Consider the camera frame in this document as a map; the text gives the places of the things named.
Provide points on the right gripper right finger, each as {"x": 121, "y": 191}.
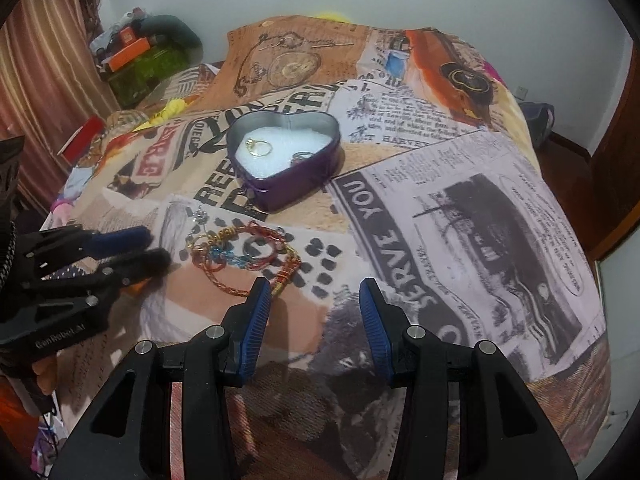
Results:
{"x": 504, "y": 433}

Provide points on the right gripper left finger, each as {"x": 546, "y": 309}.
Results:
{"x": 125, "y": 431}

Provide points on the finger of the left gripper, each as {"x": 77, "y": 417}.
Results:
{"x": 32, "y": 305}
{"x": 54, "y": 249}

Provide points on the silver pendant earring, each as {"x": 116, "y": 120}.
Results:
{"x": 200, "y": 219}

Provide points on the purple heart-shaped tin box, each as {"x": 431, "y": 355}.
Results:
{"x": 281, "y": 158}

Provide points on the left hand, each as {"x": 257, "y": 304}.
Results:
{"x": 46, "y": 372}

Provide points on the red and white box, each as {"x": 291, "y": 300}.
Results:
{"x": 79, "y": 142}

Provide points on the striped brown curtain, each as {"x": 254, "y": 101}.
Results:
{"x": 49, "y": 82}

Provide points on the green patterned cloth bin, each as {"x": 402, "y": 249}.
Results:
{"x": 138, "y": 78}

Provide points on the yellow cloth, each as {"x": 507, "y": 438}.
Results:
{"x": 172, "y": 108}

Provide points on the orange shoe box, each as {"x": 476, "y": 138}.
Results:
{"x": 128, "y": 54}

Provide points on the small red box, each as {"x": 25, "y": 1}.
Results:
{"x": 127, "y": 36}

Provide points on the grey stuffed pillow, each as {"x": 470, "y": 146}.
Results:
{"x": 171, "y": 27}

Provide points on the newspaper print bed blanket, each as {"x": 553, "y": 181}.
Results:
{"x": 439, "y": 197}

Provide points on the dark blue bag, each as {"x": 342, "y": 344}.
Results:
{"x": 539, "y": 118}

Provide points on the yellow chair back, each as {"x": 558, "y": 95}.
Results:
{"x": 333, "y": 16}

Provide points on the wall power socket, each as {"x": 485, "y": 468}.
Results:
{"x": 521, "y": 93}

